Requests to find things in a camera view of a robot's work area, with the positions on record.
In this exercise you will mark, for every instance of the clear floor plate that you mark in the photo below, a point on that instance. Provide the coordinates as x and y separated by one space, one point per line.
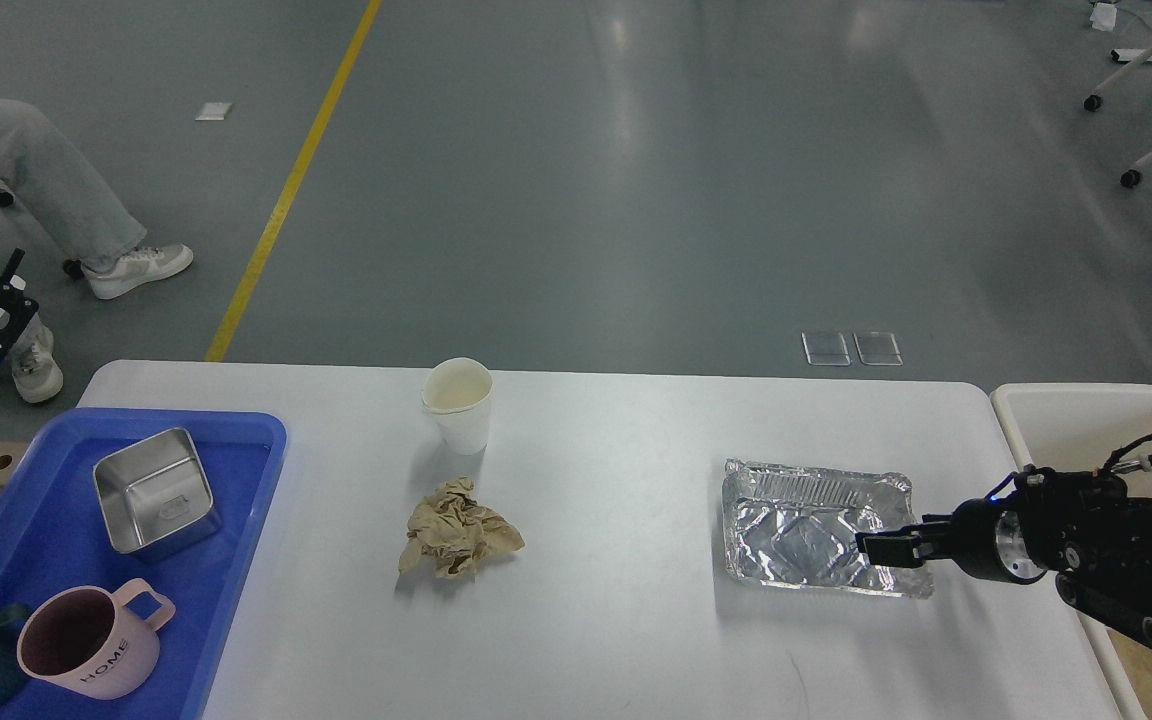
826 348
878 348

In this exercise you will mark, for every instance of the white paper cup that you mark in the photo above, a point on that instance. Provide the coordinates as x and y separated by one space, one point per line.
457 395

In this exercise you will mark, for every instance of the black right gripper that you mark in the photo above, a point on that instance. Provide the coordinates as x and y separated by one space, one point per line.
984 540

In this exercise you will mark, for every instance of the clear floor plate right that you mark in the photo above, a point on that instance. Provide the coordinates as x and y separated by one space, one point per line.
878 348

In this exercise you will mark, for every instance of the pink mug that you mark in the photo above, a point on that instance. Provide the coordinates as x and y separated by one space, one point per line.
101 644

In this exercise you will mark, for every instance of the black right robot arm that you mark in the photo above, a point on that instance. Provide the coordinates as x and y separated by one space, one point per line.
1083 527

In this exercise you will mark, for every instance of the stainless steel rectangular container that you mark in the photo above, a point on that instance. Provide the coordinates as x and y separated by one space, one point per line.
154 496

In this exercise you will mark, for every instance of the aluminium foil tray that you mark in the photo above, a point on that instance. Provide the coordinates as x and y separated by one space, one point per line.
795 528

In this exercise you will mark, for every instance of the clear floor plate left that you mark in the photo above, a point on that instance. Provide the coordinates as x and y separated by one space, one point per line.
826 348

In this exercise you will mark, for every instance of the person's legs in jeans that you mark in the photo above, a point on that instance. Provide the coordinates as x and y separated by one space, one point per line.
62 190

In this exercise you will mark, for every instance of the white sneaker far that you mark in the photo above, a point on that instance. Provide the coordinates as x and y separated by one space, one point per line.
139 267

